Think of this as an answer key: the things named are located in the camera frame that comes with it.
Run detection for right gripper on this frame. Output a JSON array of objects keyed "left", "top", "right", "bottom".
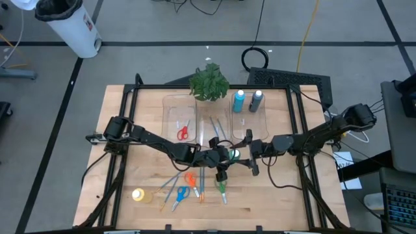
[{"left": 233, "top": 129, "right": 274, "bottom": 177}]

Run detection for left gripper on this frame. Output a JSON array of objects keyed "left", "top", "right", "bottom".
[{"left": 203, "top": 136, "right": 240, "bottom": 183}]

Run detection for green paint bottle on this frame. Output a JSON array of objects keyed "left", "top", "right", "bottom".
[{"left": 228, "top": 148, "right": 242, "bottom": 163}]

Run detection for green handled scissors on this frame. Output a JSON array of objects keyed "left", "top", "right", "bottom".
[{"left": 214, "top": 178, "right": 228, "bottom": 205}]

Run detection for teal paint bottle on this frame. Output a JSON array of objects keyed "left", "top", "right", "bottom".
[{"left": 232, "top": 89, "right": 246, "bottom": 114}]

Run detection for black paint bottle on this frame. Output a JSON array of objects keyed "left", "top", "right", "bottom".
[{"left": 248, "top": 90, "right": 264, "bottom": 113}]

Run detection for red handled scissors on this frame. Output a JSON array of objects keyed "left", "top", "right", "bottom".
[{"left": 176, "top": 119, "right": 192, "bottom": 142}]

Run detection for blue handled scissors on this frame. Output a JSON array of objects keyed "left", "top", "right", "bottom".
[{"left": 171, "top": 185, "right": 191, "bottom": 213}]

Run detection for yellow paint bottle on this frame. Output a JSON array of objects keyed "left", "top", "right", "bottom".
[{"left": 131, "top": 187, "right": 153, "bottom": 204}]

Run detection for clear plastic bin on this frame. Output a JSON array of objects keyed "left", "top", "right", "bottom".
[
  {"left": 230, "top": 92, "right": 269, "bottom": 141},
  {"left": 196, "top": 97, "right": 232, "bottom": 149},
  {"left": 161, "top": 94, "right": 198, "bottom": 144}
]

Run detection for potted green plant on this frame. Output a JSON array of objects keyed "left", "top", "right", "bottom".
[{"left": 188, "top": 62, "right": 231, "bottom": 102}]

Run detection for white paper sheet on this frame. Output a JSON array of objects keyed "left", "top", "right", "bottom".
[{"left": 331, "top": 151, "right": 363, "bottom": 191}]

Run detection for dark keyboard desk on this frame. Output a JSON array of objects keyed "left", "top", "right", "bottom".
[{"left": 378, "top": 167, "right": 416, "bottom": 234}]

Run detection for backlit computer keyboard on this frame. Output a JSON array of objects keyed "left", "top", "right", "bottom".
[{"left": 383, "top": 183, "right": 416, "bottom": 230}]

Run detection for black desktop device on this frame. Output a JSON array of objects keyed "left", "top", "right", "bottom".
[{"left": 393, "top": 73, "right": 416, "bottom": 118}]

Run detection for white trash can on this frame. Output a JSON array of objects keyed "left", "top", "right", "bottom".
[{"left": 9, "top": 0, "right": 103, "bottom": 59}]

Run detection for grey stand base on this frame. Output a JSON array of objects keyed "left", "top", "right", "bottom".
[{"left": 0, "top": 66, "right": 37, "bottom": 81}]

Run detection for black equipment base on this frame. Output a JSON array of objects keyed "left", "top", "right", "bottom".
[{"left": 0, "top": 101, "right": 14, "bottom": 118}]

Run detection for orange handled scissors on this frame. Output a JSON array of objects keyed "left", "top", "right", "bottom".
[{"left": 183, "top": 172, "right": 200, "bottom": 198}]

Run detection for black aluminium table frame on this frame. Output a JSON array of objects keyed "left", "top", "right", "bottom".
[{"left": 77, "top": 73, "right": 350, "bottom": 234}]

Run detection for black coiled cable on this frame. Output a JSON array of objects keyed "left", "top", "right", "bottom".
[{"left": 240, "top": 0, "right": 270, "bottom": 73}]

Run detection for yellow hanging cable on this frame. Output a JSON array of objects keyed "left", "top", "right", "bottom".
[
  {"left": 0, "top": 32, "right": 32, "bottom": 69},
  {"left": 296, "top": 0, "right": 321, "bottom": 73}
]

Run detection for black floor cable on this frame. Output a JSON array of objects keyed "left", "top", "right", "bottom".
[{"left": 152, "top": 0, "right": 225, "bottom": 16}]

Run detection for thin white cable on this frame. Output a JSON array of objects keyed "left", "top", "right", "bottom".
[{"left": 0, "top": 9, "right": 25, "bottom": 68}]

